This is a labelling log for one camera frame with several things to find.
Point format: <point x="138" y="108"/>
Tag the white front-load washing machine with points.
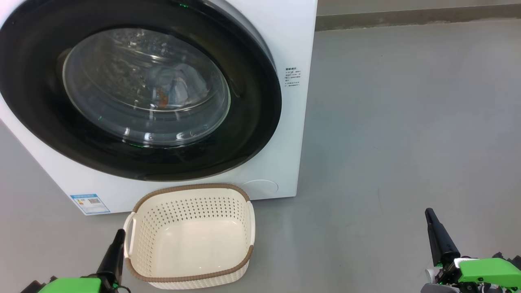
<point x="293" y="134"/>

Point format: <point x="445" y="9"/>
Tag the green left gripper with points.
<point x="73" y="285"/>

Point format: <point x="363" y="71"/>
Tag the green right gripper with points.
<point x="488" y="270"/>

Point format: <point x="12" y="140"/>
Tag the blue energy label sticker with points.
<point x="90" y="204"/>

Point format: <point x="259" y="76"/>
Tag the cream perforated laundry basket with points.
<point x="191" y="244"/>

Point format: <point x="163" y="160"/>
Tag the black round glass washer door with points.
<point x="36" y="110"/>

